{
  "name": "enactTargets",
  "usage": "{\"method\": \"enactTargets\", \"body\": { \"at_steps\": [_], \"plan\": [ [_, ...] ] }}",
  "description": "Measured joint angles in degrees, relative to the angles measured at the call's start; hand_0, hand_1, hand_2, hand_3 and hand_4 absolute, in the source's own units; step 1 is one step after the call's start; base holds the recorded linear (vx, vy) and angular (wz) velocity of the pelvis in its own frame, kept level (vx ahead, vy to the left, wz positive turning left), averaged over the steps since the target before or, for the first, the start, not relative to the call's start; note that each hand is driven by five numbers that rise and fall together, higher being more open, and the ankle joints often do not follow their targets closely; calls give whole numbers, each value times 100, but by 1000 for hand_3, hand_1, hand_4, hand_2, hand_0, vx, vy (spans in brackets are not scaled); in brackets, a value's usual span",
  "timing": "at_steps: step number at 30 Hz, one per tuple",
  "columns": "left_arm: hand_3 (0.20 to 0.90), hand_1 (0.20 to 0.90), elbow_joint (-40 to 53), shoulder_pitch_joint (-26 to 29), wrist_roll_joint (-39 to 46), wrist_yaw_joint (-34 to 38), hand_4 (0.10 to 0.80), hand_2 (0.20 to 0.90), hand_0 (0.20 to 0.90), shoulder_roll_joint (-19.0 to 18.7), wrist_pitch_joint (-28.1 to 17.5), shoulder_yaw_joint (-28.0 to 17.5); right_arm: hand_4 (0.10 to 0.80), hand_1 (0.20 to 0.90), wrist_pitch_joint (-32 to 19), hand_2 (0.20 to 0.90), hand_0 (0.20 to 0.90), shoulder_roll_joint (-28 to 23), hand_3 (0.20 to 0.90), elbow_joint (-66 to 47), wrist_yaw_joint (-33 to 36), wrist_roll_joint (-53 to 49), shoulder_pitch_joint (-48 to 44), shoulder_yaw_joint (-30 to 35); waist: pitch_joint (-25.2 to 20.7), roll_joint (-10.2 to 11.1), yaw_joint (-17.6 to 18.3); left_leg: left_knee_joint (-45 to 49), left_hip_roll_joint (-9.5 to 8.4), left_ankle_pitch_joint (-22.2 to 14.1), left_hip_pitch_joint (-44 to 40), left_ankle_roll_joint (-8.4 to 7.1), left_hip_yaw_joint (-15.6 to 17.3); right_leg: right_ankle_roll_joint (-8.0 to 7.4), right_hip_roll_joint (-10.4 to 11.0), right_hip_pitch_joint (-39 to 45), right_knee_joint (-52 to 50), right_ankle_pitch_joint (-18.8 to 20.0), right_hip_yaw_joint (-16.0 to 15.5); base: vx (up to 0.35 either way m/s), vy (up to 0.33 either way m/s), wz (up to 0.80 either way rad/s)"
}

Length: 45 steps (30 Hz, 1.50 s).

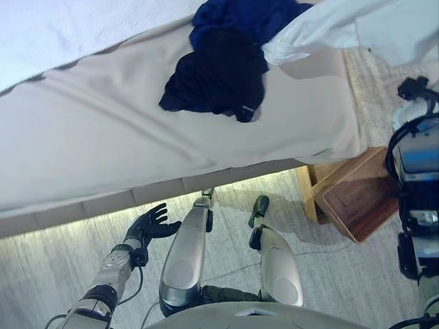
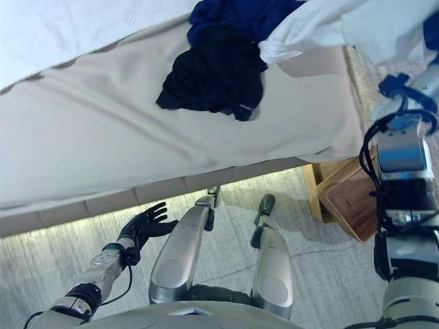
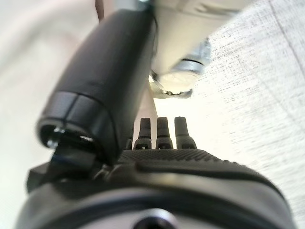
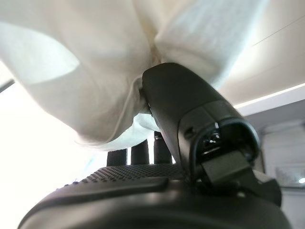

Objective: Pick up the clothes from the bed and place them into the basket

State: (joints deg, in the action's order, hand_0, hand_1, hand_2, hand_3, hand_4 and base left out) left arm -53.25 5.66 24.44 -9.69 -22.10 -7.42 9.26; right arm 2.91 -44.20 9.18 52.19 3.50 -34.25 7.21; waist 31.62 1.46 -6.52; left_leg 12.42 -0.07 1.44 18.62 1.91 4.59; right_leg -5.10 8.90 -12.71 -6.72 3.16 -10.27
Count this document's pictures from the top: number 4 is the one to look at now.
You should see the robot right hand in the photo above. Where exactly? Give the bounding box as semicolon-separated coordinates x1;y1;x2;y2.
18;62;293;229

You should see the white garment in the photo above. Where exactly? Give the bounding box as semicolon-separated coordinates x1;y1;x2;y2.
0;0;272;153

